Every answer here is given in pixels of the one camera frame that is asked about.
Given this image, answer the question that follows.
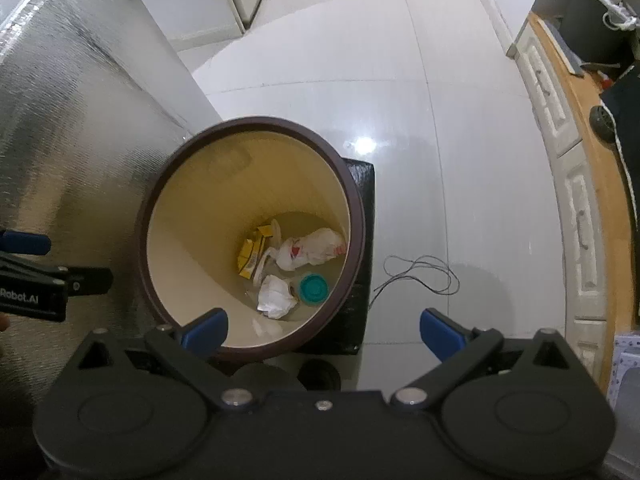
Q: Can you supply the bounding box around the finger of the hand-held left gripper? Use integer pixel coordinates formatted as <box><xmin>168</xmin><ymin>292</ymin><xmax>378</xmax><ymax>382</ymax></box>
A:
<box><xmin>0</xmin><ymin>252</ymin><xmax>114</xmax><ymax>297</ymax></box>
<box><xmin>0</xmin><ymin>230</ymin><xmax>52</xmax><ymax>257</ymax></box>

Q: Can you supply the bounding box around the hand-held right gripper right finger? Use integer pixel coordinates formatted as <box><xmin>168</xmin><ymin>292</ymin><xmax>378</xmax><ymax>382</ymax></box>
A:
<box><xmin>390</xmin><ymin>308</ymin><xmax>576</xmax><ymax>407</ymax></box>

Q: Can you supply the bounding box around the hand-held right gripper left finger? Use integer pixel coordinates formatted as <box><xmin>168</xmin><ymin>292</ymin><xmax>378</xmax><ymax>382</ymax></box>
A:
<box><xmin>70</xmin><ymin>308</ymin><xmax>253</xmax><ymax>407</ymax></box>

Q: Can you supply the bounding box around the white wrapper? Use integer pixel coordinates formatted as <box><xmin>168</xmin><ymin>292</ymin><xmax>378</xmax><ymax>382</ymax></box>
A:
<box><xmin>256</xmin><ymin>274</ymin><xmax>300</xmax><ymax>320</ymax></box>

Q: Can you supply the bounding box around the yellow cardboard box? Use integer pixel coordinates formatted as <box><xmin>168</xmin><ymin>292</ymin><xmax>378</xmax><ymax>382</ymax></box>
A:
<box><xmin>236</xmin><ymin>219</ymin><xmax>282</xmax><ymax>279</ymax></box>

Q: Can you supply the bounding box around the teal round lid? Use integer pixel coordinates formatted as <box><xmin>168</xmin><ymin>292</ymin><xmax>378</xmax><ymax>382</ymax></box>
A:
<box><xmin>299</xmin><ymin>274</ymin><xmax>330</xmax><ymax>307</ymax></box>

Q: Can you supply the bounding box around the yellow bin with brown rim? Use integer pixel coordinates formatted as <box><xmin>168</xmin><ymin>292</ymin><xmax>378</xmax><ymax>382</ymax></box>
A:
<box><xmin>136</xmin><ymin>116</ymin><xmax>366</xmax><ymax>363</ymax></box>

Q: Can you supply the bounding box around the white plastic bag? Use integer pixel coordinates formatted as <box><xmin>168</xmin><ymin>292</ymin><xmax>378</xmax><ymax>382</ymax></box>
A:
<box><xmin>272</xmin><ymin>227</ymin><xmax>347</xmax><ymax>270</ymax></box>

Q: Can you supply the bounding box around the perforated white strip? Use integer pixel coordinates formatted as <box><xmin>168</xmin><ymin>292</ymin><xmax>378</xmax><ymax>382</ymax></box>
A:
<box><xmin>607</xmin><ymin>332</ymin><xmax>640</xmax><ymax>411</ymax></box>

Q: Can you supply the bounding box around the low white cabinet wooden top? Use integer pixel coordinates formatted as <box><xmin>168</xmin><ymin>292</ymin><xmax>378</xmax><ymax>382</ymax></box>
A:
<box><xmin>505</xmin><ymin>10</ymin><xmax>640</xmax><ymax>401</ymax></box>

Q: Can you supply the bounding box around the black round object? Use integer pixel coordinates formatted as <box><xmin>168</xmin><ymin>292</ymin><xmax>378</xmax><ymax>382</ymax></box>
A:
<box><xmin>589</xmin><ymin>105</ymin><xmax>617</xmax><ymax>143</ymax></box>

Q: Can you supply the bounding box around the dark printed cloth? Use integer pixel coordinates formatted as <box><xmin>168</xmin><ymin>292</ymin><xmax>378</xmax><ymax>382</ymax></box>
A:
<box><xmin>599</xmin><ymin>65</ymin><xmax>640</xmax><ymax>201</ymax></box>

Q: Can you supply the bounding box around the grey flat board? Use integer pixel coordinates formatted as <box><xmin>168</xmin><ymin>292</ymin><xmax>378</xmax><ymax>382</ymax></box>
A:
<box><xmin>540</xmin><ymin>17</ymin><xmax>586</xmax><ymax>77</ymax></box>

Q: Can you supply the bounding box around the grey bin with white bag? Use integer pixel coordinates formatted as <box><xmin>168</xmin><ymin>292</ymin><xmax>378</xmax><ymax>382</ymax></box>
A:
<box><xmin>557</xmin><ymin>0</ymin><xmax>640</xmax><ymax>68</ymax></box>

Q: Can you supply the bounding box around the thin black wire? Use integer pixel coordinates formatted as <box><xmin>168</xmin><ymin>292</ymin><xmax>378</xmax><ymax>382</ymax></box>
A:
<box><xmin>369</xmin><ymin>255</ymin><xmax>461</xmax><ymax>308</ymax></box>

